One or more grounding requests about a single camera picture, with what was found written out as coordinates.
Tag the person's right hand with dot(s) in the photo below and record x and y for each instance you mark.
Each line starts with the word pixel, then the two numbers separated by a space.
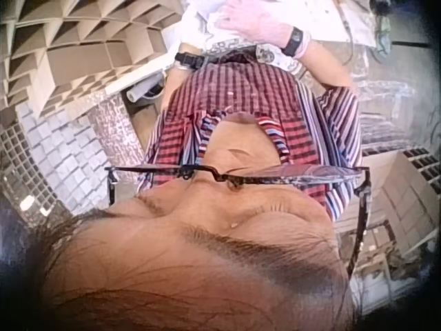
pixel 256 20

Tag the white plastic tube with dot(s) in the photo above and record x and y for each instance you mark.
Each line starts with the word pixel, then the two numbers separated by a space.
pixel 141 91

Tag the stack of dark mosaic sheets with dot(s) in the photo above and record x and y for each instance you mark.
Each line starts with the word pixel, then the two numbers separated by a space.
pixel 389 131

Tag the black wrist band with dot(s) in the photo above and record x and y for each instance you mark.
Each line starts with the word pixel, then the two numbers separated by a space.
pixel 187 58
pixel 293 41

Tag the green cloth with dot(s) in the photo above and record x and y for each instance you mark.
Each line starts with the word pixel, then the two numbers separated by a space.
pixel 383 36

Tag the pile of grey mosaic sheets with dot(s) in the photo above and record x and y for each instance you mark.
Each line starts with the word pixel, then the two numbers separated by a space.
pixel 58 155

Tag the stack of cardboard boxes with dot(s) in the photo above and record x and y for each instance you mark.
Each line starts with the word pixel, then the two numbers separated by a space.
pixel 399 207

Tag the cardboard divider grid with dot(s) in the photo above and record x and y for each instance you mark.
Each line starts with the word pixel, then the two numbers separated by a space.
pixel 79 51

